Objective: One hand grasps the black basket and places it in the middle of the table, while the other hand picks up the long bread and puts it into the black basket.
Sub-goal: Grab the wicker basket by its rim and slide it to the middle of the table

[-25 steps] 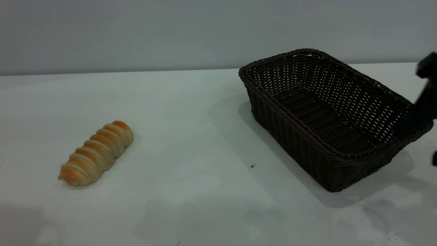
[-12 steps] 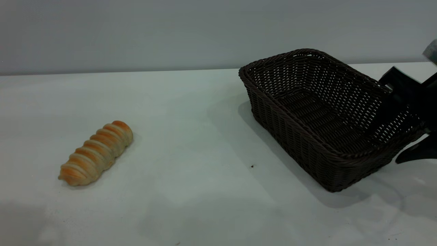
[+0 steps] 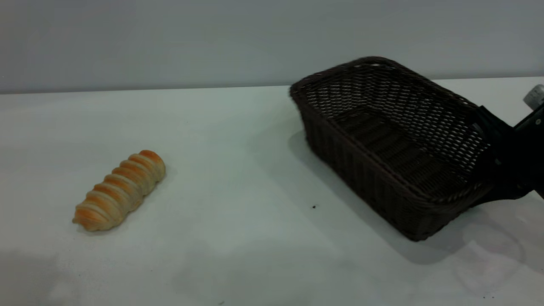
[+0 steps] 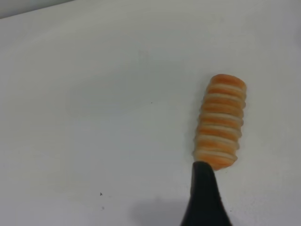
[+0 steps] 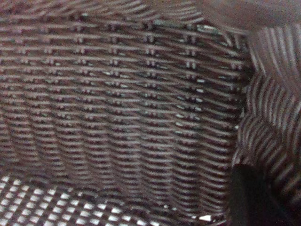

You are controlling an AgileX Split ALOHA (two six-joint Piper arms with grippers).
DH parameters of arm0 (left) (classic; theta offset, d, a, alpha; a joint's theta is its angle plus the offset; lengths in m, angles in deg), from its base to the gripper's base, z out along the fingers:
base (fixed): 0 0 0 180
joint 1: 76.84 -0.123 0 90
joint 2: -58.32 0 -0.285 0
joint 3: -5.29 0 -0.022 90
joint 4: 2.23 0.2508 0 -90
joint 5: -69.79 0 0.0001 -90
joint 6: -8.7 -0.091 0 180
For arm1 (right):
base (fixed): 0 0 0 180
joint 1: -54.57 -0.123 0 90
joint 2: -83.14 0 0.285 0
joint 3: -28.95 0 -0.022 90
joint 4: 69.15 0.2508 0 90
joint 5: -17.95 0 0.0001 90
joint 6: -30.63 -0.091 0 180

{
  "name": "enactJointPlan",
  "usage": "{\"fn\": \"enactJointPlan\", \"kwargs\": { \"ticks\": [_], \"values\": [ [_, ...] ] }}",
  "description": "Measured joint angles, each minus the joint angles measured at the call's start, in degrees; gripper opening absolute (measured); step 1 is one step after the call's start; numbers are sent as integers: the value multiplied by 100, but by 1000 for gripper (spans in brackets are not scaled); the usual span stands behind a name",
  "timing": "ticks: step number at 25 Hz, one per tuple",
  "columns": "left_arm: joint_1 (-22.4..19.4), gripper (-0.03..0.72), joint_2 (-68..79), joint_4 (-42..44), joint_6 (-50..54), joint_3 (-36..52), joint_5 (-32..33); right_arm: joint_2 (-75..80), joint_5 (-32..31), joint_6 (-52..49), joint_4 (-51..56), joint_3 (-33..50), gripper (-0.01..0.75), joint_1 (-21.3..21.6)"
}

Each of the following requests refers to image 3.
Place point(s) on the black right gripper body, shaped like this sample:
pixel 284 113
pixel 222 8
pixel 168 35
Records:
pixel 525 157

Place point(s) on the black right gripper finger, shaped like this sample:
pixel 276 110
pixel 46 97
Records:
pixel 495 195
pixel 493 123

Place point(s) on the dark woven wicker basket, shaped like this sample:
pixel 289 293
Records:
pixel 374 187

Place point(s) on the spiral horn-shaped bread roll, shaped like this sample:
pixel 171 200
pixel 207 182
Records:
pixel 120 191

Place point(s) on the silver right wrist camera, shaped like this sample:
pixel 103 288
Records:
pixel 536 97

